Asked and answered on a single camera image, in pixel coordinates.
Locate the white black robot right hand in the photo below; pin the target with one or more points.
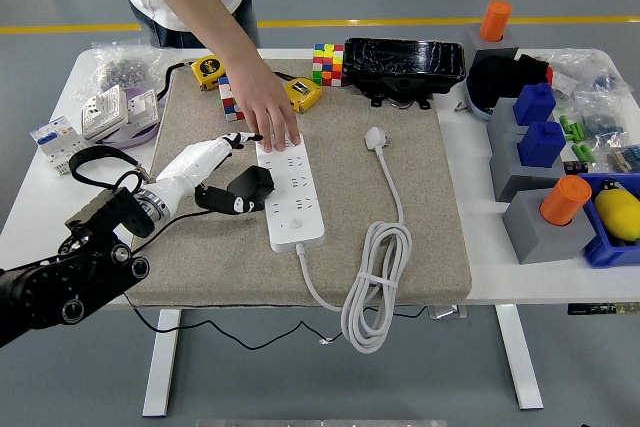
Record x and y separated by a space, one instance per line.
591 424

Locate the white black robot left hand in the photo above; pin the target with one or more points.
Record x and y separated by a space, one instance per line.
190 167

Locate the person's right hand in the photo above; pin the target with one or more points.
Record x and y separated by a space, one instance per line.
270 107

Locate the black power adapter plug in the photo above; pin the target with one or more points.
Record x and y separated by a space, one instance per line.
252 182

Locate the white power strip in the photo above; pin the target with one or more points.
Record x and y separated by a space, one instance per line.
295 227

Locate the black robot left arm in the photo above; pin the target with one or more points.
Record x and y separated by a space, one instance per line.
50 287

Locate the person's right forearm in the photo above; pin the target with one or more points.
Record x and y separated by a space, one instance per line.
225 42

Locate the small black circuit board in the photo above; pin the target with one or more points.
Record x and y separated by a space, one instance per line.
577 167

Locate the yellow tape measure clear window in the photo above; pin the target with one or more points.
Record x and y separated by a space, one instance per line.
306 94

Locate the puzzle cube large cells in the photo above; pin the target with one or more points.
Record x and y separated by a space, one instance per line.
227 107

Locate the purple tape roll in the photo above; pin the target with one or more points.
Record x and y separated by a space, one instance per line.
125 139

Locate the puzzle cube small cells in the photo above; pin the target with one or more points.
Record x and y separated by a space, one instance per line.
328 64

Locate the yellow tape measure black label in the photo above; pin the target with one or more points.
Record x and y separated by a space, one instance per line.
207 69

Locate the white table leg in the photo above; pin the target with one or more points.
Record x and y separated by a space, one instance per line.
520 357
162 362

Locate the black strip under table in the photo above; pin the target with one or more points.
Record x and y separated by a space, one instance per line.
602 308

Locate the clear bag of metal screws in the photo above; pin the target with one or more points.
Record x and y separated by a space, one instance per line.
120 69

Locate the grey-brown mat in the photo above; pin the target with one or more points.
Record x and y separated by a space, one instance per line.
350 197

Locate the white blue circuit breaker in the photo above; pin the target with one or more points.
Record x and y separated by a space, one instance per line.
55 139

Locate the blue plastic bin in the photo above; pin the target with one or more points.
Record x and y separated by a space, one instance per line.
607 252

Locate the grey block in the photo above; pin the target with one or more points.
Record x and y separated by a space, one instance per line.
547 242
475 39
500 122
510 172

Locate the pale blue-rimmed bowl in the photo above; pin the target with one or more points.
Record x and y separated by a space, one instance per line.
475 99

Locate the yellow oval object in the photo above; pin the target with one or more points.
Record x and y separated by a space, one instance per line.
620 212

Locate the orange cylinder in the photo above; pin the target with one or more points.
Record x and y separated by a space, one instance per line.
495 19
565 199

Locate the black cloth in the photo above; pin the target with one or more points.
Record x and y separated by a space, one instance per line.
495 79

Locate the blue block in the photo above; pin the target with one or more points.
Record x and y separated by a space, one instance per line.
541 144
534 104

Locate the green cylinder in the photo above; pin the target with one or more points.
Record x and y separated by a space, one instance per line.
565 124
580 151
591 155
576 132

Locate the clear bag of striped parts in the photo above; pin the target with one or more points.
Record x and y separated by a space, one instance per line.
627 157

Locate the clear bag with white label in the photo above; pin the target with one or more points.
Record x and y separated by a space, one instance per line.
565 79

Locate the clear bag of blue parts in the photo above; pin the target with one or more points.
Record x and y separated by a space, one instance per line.
602 81
602 123

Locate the metal bracket under table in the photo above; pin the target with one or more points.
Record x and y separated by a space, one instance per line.
447 312

